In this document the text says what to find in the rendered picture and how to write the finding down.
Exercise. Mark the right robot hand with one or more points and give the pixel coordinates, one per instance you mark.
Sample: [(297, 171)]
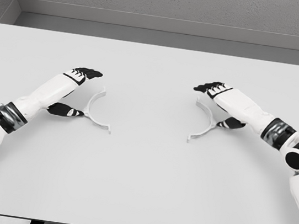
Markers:
[(240, 102)]

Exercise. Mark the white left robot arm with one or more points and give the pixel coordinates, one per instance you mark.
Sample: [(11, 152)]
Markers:
[(3, 118)]

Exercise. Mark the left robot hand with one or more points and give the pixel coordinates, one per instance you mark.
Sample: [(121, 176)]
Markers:
[(55, 87)]

